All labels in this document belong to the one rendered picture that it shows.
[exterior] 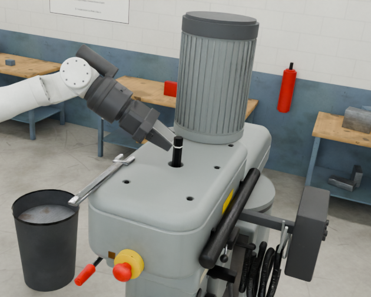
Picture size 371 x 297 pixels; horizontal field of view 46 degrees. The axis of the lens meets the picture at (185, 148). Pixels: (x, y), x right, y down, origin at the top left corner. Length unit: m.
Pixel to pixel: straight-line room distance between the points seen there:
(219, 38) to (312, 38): 4.08
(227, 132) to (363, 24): 4.03
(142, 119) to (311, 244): 0.61
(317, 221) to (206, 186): 0.40
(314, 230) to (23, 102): 0.81
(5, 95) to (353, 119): 4.09
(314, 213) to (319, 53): 3.98
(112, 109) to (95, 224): 0.25
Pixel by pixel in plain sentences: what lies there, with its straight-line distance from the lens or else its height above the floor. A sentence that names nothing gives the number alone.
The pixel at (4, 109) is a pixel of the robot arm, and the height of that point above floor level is 2.01.
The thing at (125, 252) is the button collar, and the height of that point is 1.79.
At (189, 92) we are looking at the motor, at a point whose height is 2.02.
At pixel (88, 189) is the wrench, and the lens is 0.89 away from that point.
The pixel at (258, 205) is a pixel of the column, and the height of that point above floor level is 1.56.
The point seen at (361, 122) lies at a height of 0.98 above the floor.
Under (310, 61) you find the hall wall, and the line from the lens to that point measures 5.17.
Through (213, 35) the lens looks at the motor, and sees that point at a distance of 1.08.
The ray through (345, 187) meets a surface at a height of 0.26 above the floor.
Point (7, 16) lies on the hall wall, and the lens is 6.87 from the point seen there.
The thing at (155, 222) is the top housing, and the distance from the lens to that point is 0.85.
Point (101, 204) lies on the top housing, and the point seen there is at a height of 1.87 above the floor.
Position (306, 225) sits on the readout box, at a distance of 1.25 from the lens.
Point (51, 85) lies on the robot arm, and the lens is 1.05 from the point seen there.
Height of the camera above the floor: 2.33
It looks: 23 degrees down
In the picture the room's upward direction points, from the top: 5 degrees clockwise
